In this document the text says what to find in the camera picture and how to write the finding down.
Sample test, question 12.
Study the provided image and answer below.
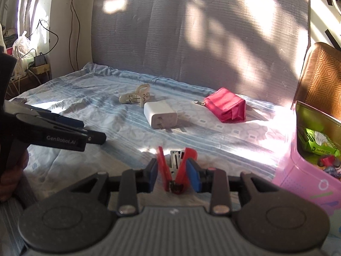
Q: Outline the pink tin box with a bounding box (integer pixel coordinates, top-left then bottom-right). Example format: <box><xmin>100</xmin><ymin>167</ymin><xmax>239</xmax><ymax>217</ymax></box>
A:
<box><xmin>272</xmin><ymin>100</ymin><xmax>341</xmax><ymax>217</ymax></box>

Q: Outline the white plastic bag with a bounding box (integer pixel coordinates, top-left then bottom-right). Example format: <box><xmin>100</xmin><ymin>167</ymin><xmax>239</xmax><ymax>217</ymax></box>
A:
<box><xmin>12</xmin><ymin>31</ymin><xmax>32</xmax><ymax>60</ymax></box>

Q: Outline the grey ribbed mat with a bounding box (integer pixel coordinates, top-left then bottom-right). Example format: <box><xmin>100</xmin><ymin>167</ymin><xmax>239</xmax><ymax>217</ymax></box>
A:
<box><xmin>91</xmin><ymin>0</ymin><xmax>311</xmax><ymax>110</ymax></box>

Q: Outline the person's left hand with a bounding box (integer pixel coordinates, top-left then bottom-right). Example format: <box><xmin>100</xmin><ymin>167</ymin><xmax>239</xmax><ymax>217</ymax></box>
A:
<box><xmin>0</xmin><ymin>149</ymin><xmax>29</xmax><ymax>203</ymax></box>

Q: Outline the silver purple toy figure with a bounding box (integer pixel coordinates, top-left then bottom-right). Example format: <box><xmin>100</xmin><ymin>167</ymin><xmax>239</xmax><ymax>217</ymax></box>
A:
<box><xmin>318</xmin><ymin>155</ymin><xmax>341</xmax><ymax>179</ymax></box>

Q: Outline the red stapler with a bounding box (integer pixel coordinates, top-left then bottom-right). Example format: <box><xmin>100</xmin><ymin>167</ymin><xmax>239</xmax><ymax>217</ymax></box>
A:
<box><xmin>157</xmin><ymin>146</ymin><xmax>198</xmax><ymax>194</ymax></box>

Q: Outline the white curtain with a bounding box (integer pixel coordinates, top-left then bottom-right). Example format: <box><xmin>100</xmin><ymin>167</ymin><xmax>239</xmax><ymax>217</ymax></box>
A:
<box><xmin>0</xmin><ymin>0</ymin><xmax>57</xmax><ymax>47</ymax></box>

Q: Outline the black cable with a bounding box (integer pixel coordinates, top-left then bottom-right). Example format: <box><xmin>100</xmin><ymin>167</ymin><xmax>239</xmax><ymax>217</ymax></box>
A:
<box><xmin>38</xmin><ymin>19</ymin><xmax>59</xmax><ymax>57</ymax></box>
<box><xmin>69</xmin><ymin>0</ymin><xmax>81</xmax><ymax>72</ymax></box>

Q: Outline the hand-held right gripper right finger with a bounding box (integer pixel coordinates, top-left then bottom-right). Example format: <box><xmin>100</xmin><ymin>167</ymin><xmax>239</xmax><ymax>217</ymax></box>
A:
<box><xmin>186</xmin><ymin>159</ymin><xmax>278</xmax><ymax>215</ymax></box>

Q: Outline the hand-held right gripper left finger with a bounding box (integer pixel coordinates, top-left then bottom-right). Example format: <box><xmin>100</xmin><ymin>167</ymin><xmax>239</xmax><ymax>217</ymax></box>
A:
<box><xmin>69</xmin><ymin>159</ymin><xmax>158</xmax><ymax>216</ymax></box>

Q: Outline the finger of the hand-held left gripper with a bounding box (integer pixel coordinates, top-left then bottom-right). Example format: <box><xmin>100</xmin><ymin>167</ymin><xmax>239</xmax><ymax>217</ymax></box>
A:
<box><xmin>16</xmin><ymin>114</ymin><xmax>107</xmax><ymax>152</ymax></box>
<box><xmin>4</xmin><ymin>101</ymin><xmax>85</xmax><ymax>129</ymax></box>

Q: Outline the green snack packet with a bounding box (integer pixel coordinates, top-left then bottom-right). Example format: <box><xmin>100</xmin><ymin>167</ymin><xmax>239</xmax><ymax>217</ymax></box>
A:
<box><xmin>305</xmin><ymin>128</ymin><xmax>340</xmax><ymax>155</ymax></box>

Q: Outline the blue patterned bedsheet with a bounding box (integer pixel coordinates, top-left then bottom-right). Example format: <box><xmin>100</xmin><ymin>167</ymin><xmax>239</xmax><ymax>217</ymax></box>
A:
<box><xmin>0</xmin><ymin>63</ymin><xmax>341</xmax><ymax>256</ymax></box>

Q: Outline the pink zip purse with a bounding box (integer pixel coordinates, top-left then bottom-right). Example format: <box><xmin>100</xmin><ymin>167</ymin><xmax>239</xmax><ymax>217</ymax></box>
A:
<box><xmin>194</xmin><ymin>87</ymin><xmax>246</xmax><ymax>124</ymax></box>

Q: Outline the beige hair claw clip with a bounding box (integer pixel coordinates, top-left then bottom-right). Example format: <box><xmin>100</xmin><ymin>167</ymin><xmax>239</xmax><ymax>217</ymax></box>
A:
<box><xmin>119</xmin><ymin>84</ymin><xmax>152</xmax><ymax>109</ymax></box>

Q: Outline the white charger plug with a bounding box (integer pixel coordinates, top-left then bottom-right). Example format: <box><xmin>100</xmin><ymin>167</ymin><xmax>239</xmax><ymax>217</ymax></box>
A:
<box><xmin>144</xmin><ymin>100</ymin><xmax>178</xmax><ymax>130</ymax></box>

